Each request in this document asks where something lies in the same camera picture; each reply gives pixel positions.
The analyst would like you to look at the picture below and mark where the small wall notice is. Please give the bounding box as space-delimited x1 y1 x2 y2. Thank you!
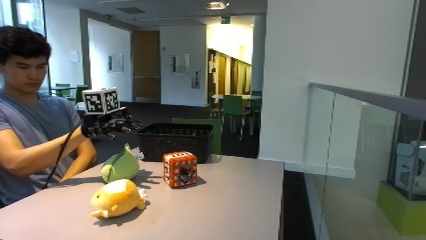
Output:
191 68 203 90

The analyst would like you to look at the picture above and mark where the green block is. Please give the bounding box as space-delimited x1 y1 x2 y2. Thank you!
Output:
376 181 426 236

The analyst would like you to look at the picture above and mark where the framed wall notice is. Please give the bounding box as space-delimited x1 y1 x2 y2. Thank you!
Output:
171 53 191 76
107 53 125 74

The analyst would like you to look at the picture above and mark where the black glove cable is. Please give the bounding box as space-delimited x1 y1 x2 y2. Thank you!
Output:
41 122 85 190

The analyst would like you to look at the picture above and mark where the black woven basket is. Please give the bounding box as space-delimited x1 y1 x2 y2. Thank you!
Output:
136 122 216 164

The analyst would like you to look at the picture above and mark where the orange printed box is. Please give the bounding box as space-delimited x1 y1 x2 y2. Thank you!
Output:
161 151 200 190

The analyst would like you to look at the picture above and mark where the round table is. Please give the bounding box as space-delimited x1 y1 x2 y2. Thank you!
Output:
211 93 264 102

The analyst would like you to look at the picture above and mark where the green soft toy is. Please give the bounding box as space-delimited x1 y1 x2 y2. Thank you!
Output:
100 143 145 184

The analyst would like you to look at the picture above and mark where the glass railing with grey handrail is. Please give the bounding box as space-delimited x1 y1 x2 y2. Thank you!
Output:
302 82 426 240

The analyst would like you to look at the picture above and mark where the yellow soft toy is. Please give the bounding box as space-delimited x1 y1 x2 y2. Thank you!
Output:
89 178 149 219

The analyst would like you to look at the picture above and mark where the wooden door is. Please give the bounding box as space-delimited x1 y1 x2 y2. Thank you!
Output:
132 30 163 104

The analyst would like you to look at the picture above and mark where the the person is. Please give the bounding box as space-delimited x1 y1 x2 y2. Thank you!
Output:
0 25 99 208

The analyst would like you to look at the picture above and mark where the ceiling lamp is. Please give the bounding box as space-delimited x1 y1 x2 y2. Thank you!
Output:
204 1 231 10

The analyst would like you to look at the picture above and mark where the white cube of black markers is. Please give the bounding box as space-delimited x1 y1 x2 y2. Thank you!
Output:
81 87 123 116

